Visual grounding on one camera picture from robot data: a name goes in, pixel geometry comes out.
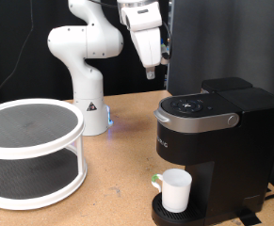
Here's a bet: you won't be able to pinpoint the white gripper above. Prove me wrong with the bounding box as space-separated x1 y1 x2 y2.
130 26 170 80

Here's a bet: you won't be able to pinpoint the black Keurig coffee machine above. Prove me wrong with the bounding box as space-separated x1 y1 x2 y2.
151 76 274 226

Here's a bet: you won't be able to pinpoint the white mug green tape handle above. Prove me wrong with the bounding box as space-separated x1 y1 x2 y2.
151 168 193 214

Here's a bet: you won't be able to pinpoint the white two-tier turntable shelf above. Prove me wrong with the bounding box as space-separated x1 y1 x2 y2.
0 98 89 211

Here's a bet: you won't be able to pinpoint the black looped gripper cable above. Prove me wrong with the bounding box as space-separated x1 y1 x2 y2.
161 21 174 60

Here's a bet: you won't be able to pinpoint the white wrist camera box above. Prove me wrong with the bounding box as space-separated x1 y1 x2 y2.
121 1 163 32

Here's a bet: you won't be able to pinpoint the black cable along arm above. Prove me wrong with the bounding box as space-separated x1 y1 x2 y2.
89 0 120 9

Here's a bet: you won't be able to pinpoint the thin black hanging cable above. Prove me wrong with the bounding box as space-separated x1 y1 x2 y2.
0 0 35 102

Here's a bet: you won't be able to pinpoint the black power cable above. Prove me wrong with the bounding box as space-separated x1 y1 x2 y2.
263 187 274 202

